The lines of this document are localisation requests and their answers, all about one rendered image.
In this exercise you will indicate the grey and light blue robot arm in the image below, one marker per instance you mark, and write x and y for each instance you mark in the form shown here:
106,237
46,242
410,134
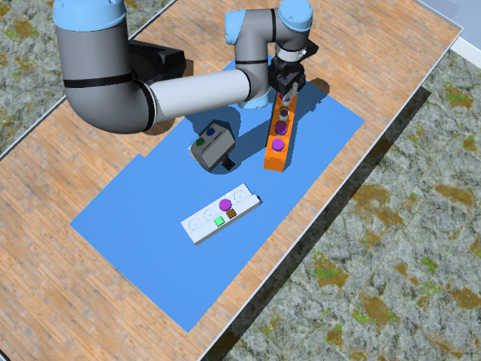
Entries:
94,52

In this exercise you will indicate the blue flat mat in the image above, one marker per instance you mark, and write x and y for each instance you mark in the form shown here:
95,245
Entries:
135,221

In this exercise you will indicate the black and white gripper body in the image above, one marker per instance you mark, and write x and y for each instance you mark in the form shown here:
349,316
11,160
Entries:
283,82

